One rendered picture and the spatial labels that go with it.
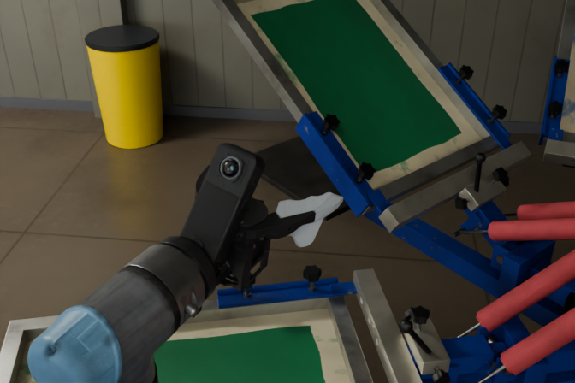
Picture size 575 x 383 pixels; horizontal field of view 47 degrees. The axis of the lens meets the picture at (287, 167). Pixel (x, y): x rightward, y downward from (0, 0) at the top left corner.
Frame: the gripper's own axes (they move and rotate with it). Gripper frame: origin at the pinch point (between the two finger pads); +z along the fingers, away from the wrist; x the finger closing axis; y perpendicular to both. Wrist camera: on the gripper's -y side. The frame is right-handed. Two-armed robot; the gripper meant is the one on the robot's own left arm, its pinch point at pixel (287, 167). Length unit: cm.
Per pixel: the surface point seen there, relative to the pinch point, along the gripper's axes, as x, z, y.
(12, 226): -220, 119, 199
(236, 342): -23, 33, 76
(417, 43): -28, 137, 35
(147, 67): -222, 232, 143
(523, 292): 29, 62, 51
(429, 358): 18, 39, 58
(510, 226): 21, 83, 51
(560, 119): 20, 142, 46
